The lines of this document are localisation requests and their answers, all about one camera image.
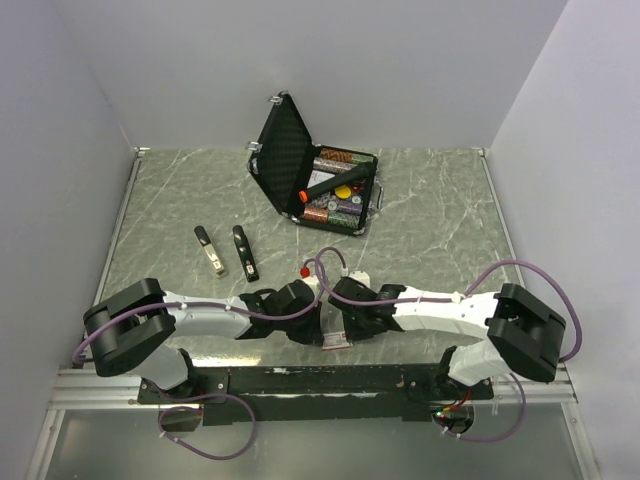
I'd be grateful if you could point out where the black stapler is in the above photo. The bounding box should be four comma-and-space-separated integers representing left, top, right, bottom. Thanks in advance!
232, 225, 260, 282

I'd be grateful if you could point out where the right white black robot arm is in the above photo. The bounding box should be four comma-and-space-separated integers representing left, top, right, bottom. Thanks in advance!
329, 277, 566, 398

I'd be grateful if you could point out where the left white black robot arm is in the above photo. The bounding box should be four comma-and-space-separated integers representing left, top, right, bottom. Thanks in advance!
72, 278, 323, 402

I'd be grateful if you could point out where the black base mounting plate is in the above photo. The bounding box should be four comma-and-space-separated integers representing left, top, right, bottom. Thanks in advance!
138, 364, 494, 426

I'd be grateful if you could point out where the yellow poker chip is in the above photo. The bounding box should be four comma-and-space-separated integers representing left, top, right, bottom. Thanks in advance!
334, 185, 352, 199

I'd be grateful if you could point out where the black poker chip case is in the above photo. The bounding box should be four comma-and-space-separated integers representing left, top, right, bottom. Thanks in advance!
246, 91, 383, 237

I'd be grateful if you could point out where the black marker orange cap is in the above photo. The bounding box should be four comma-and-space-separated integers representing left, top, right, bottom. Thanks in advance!
298, 162, 376, 203

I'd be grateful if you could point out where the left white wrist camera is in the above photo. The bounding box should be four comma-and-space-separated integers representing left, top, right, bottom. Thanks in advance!
300, 266, 320, 289

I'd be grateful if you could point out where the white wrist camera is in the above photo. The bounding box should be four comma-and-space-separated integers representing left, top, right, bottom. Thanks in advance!
300, 266, 320, 289
348, 270, 371, 288

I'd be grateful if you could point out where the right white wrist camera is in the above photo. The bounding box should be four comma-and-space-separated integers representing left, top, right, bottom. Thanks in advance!
348, 270, 371, 288

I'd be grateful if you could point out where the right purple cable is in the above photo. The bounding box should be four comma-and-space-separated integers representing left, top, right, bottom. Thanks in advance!
314, 246, 584, 444

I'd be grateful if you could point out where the aluminium rail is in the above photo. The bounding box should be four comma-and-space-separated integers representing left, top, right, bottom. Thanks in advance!
48, 369, 141, 410

